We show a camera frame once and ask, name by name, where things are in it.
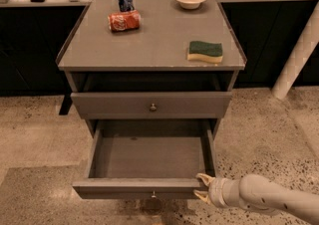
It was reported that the orange soda can lying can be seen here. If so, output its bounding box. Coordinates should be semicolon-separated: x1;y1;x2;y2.
108;10;141;32

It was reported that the round floor drain cover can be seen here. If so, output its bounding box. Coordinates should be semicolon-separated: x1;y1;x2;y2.
140;198;164;217

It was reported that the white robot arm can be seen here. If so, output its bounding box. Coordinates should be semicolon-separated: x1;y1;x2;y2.
193;173;319;225

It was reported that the grey top drawer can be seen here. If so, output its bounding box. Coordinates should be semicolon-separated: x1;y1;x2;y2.
71;92;231;119

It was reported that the grey drawer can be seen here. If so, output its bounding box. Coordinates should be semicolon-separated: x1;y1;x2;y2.
71;92;231;119
73;119;215;199

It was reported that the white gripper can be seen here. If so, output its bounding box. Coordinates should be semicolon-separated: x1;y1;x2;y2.
193;173;243;208

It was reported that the white diagonal pipe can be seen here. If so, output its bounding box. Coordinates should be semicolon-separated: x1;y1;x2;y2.
271;2;319;100

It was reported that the grey drawer cabinet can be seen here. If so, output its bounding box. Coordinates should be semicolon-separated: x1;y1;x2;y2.
55;0;247;171

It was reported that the green yellow sponge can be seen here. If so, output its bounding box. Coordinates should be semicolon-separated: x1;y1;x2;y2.
187;41;223;64

